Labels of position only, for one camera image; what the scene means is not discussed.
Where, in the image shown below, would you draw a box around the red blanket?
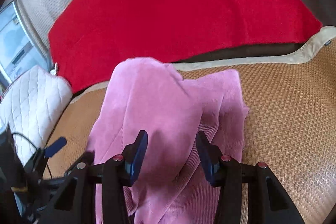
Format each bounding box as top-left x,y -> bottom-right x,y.
49,0 -> 322,92

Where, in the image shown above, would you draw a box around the pink corduroy garment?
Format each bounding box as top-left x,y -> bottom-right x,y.
87,58 -> 248,223

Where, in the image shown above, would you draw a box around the white quilted pillow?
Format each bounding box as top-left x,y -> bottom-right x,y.
1,65 -> 72,165

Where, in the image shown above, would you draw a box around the window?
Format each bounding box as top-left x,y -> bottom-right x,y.
0,0 -> 51,84

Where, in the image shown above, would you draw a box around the woven rattan bed mat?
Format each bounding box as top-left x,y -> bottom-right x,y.
49,27 -> 335,223

